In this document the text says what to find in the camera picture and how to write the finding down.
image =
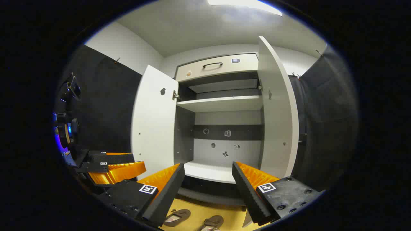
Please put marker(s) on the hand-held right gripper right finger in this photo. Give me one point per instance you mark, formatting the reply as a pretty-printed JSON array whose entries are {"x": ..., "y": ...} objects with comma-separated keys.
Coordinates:
[{"x": 247, "y": 195}]

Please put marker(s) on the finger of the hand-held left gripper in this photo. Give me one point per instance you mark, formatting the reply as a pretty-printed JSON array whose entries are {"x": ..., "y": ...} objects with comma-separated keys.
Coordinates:
[
  {"x": 112, "y": 158},
  {"x": 93, "y": 167}
]

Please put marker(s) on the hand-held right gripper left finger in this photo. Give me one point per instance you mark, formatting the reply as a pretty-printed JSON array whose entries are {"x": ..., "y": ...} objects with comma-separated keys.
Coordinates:
[{"x": 167, "y": 199}]

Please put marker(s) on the brown fuzzy shoe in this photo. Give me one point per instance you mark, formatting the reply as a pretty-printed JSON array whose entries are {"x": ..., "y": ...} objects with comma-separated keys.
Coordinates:
[
  {"x": 212, "y": 221},
  {"x": 178, "y": 215}
]

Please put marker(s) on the white shoe cabinet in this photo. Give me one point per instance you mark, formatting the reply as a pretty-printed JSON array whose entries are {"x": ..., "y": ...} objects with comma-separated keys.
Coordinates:
[{"x": 224, "y": 150}]

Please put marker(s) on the white shoe cabinet door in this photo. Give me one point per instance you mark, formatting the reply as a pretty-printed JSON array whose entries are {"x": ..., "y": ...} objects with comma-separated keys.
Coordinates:
[
  {"x": 277, "y": 112},
  {"x": 154, "y": 122}
]

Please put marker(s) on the white cabinet shelf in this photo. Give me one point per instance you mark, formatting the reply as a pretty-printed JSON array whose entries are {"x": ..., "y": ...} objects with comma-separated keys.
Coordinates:
[{"x": 221, "y": 104}]

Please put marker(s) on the white cabinet drawer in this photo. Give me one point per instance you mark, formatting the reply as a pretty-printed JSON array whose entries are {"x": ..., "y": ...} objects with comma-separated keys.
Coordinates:
[{"x": 237, "y": 69}]

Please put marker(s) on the black backdrop cloth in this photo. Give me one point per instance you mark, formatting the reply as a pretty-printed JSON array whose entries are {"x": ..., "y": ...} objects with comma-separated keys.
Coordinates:
[
  {"x": 102, "y": 106},
  {"x": 327, "y": 122}
]

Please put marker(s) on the ceiling light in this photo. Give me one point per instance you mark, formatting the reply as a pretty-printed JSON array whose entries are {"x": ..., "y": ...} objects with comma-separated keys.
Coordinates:
[{"x": 244, "y": 4}]

